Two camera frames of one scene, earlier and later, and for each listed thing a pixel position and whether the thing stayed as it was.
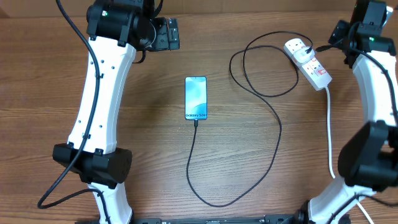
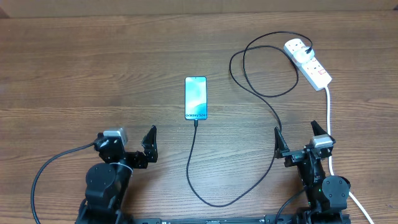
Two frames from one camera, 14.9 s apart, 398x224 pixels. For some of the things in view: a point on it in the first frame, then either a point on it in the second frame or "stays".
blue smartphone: [196, 98] stays
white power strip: [312, 70] stays
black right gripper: [338, 32] -> [293, 156]
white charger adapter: [301, 56] stays
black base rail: [301, 218] stays
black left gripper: [167, 40] -> [140, 162]
